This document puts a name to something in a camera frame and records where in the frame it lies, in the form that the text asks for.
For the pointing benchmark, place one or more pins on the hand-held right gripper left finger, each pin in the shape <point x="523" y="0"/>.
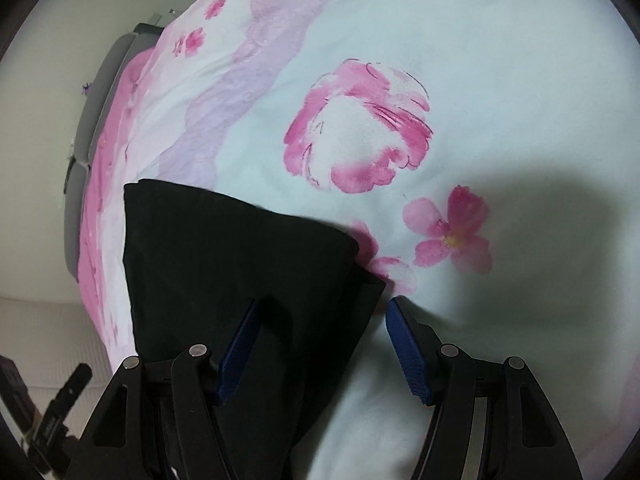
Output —
<point x="239" y="350"/>

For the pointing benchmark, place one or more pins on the floral pink white bed sheet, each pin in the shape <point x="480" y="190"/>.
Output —
<point x="400" y="135"/>

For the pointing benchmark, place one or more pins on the grey bed frame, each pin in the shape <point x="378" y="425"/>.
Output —
<point x="92" y="110"/>

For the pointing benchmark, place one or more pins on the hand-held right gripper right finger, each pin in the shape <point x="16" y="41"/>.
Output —
<point x="406" y="347"/>

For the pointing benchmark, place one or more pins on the black pants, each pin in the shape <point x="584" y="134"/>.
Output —
<point x="210" y="260"/>

